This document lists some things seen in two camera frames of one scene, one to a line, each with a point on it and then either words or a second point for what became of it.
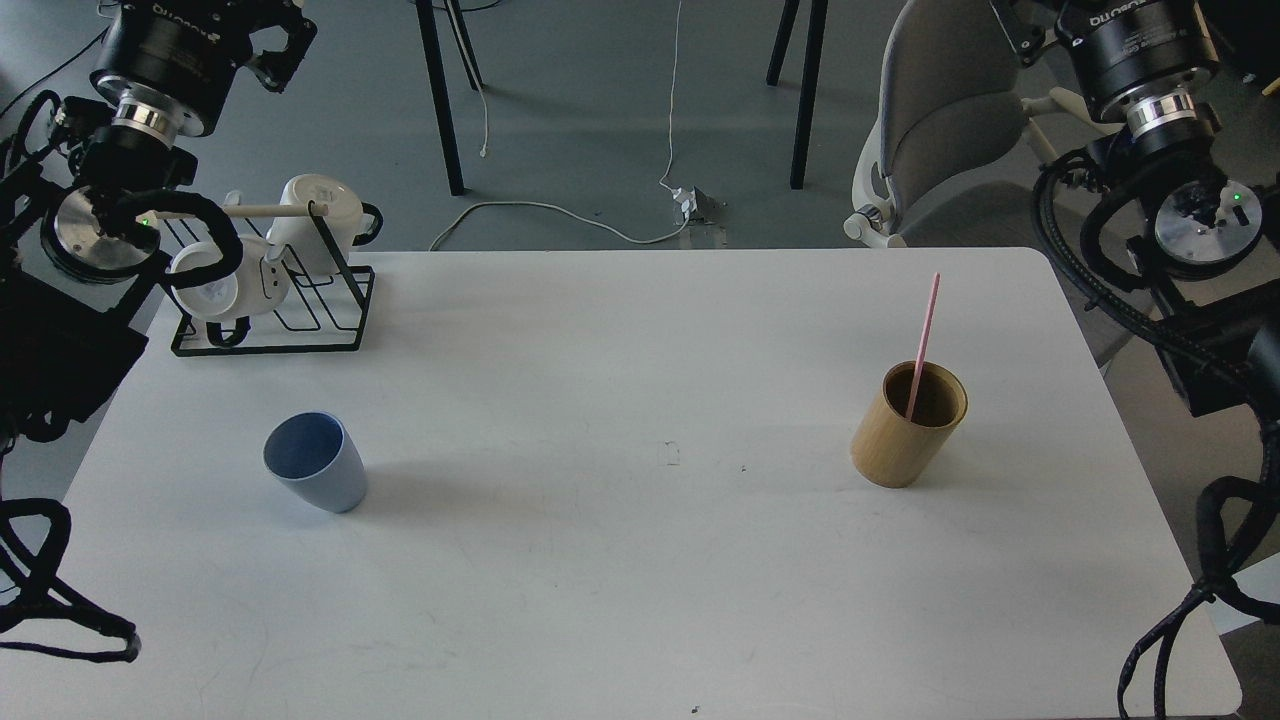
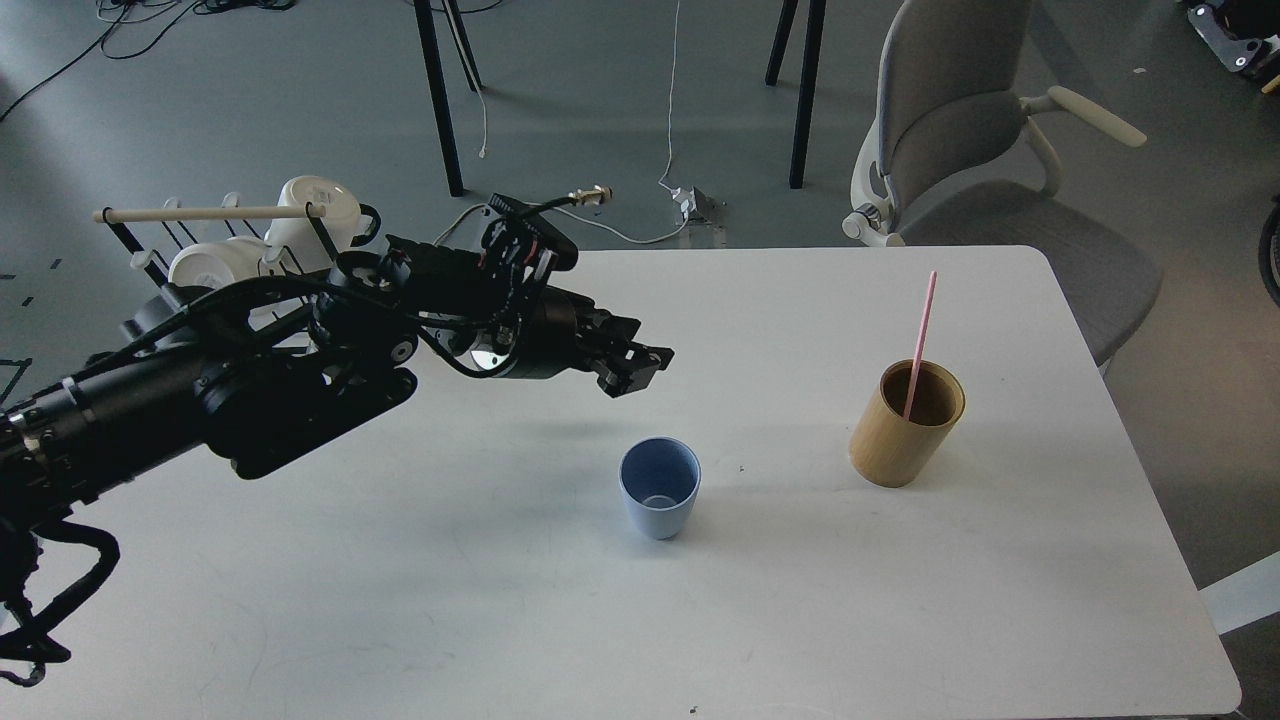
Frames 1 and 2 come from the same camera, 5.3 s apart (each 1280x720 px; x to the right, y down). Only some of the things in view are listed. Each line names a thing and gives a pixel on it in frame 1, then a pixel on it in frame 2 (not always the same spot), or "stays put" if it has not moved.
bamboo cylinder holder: x=890 y=450 stays put
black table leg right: x=818 y=17 stays put
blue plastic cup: x=313 y=454 -> x=660 y=477
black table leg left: x=452 y=156 stays put
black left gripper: x=174 y=62 -> x=545 y=332
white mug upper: x=298 y=245 stays put
